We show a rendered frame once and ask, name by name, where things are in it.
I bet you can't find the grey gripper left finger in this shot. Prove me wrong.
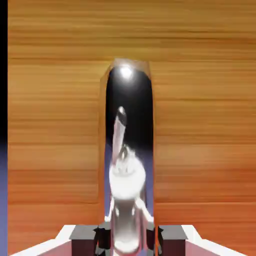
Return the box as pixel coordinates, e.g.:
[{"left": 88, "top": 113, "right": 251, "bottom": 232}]
[{"left": 9, "top": 224, "right": 101, "bottom": 256}]

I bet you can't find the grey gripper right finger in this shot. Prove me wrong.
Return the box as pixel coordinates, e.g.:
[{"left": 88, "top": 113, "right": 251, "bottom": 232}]
[{"left": 157, "top": 224, "right": 249, "bottom": 256}]

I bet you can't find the light wood cabinet door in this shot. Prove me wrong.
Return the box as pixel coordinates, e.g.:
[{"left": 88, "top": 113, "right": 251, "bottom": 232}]
[{"left": 7, "top": 0, "right": 256, "bottom": 256}]

